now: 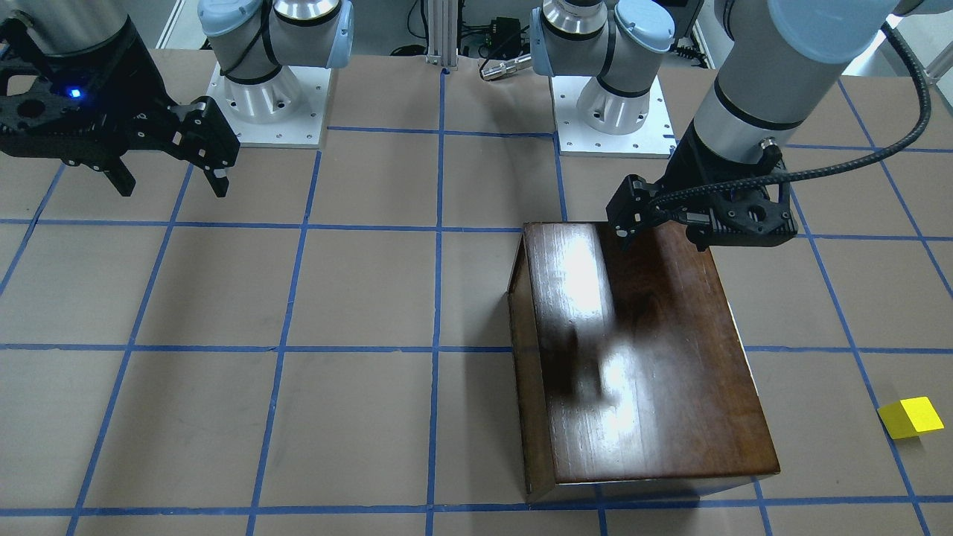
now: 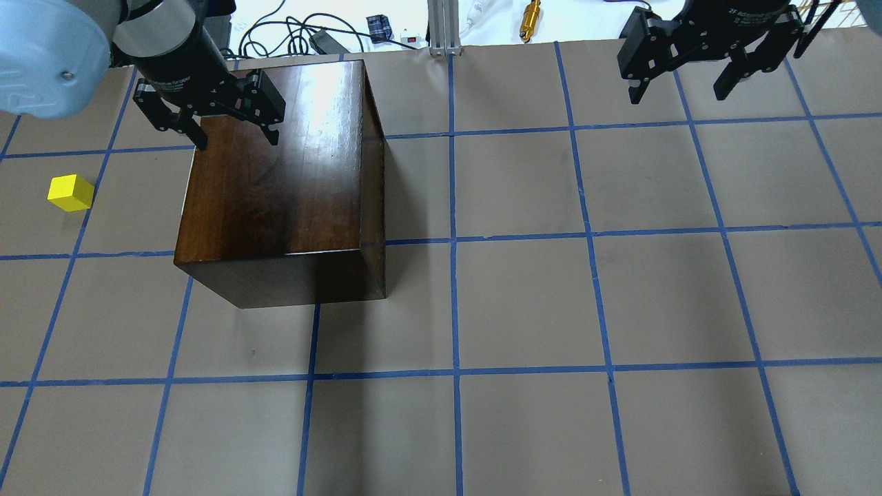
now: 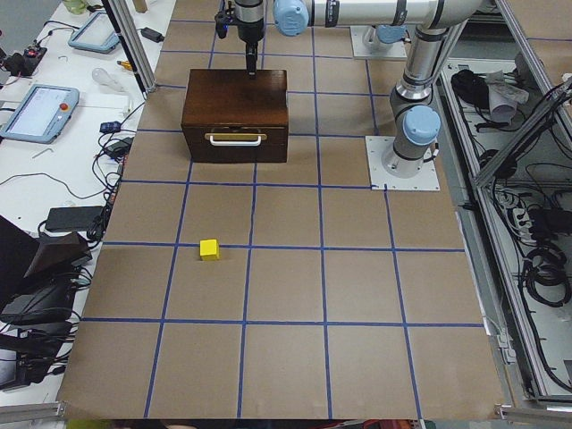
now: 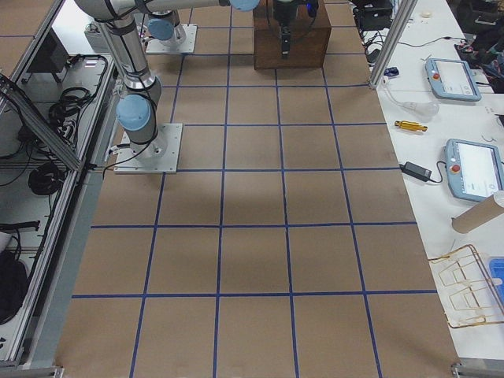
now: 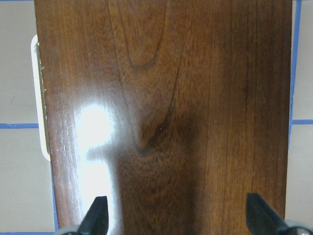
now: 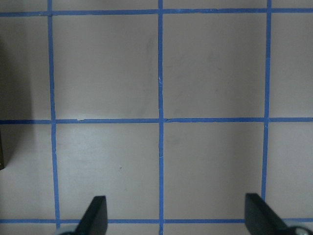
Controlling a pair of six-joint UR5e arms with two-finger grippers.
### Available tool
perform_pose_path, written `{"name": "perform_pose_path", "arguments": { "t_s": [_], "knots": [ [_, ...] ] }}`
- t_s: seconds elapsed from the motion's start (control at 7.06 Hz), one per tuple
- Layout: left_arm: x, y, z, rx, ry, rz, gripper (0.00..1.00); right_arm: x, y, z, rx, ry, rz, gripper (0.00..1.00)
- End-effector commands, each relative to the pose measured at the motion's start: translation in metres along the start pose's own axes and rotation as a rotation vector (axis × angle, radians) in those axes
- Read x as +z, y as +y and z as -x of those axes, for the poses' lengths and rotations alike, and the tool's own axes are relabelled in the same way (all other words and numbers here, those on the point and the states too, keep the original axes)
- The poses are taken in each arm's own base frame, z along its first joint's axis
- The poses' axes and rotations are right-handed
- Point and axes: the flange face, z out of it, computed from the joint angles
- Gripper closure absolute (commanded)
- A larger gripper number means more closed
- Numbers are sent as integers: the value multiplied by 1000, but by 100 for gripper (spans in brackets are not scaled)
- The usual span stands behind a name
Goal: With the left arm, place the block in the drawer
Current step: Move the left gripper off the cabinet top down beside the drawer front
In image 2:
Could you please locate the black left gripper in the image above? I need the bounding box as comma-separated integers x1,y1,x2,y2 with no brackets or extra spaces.
132,28,286,151

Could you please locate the dark wooden drawer cabinet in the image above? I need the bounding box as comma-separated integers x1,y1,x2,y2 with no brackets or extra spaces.
173,59,387,309

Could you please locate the aluminium frame post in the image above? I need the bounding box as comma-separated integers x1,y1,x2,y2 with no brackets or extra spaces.
425,0,461,57

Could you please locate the black power adapter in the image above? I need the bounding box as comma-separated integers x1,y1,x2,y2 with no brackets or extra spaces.
309,30,349,54

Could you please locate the yellow cube block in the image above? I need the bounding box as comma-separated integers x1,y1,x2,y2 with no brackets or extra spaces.
47,174,95,211

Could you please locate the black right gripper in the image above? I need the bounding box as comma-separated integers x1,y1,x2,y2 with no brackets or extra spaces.
617,1,807,105

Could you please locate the white red switch plug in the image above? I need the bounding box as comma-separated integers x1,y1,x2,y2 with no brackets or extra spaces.
399,29,424,48

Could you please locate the small blue black device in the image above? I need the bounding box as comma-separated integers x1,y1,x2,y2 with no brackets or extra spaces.
366,14,393,44

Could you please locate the brass cylinder tool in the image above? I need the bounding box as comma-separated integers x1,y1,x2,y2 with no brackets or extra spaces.
517,0,542,43

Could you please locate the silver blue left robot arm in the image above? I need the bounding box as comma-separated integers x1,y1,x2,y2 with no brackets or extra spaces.
1,1,286,150

